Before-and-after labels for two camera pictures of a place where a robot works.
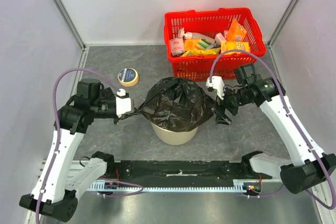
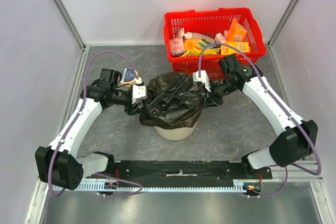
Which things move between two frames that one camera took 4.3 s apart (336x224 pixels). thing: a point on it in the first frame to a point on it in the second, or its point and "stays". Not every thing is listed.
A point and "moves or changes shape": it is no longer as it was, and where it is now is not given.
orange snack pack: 190,44 stays
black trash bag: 176,104 moves or changes shape
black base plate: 180,171 stays
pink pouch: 177,46 stays
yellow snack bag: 207,52 stays
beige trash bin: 174,138 moves or changes shape
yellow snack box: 229,45 stays
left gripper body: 122,117 to 130,109
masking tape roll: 128,76 stays
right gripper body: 224,106 to 210,94
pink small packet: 219,38 stays
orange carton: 235,33 stays
